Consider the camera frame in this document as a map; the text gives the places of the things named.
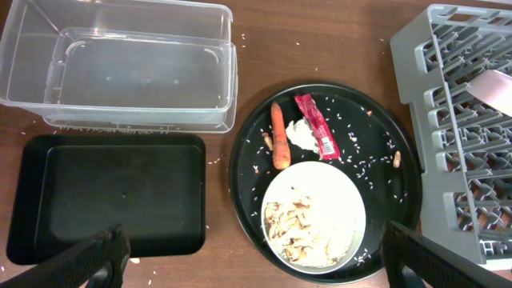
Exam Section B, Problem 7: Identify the black rectangular tray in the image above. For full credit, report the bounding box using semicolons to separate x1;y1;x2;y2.
6;134;206;265

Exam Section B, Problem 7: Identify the grey dishwasher rack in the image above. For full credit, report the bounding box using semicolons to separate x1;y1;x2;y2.
390;4;511;270

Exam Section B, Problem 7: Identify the round black serving tray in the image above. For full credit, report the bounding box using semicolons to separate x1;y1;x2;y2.
229;83;422;285

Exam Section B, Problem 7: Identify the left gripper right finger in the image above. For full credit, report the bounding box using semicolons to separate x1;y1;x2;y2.
379;222;508;288

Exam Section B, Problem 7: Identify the red snack wrapper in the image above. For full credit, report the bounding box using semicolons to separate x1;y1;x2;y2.
294;94;341;160

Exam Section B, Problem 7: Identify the peanut shell right of tray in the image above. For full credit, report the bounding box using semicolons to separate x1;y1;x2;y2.
393;150;402;168

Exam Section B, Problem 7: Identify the white tissue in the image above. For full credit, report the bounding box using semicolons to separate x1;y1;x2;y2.
286;118;320;154

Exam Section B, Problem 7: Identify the peanut shell on tray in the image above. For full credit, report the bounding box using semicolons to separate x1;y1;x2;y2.
262;132;274;151

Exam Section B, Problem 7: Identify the clear plastic bin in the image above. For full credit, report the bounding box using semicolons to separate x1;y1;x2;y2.
1;0;238;134

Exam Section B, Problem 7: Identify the orange carrot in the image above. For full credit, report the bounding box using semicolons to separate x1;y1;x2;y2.
270;102;291;170

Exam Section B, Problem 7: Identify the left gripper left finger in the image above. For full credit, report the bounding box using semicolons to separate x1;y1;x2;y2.
1;224;130;288

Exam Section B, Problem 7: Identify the grey plate with rice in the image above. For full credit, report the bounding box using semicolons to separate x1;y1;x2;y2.
261;161;366;275

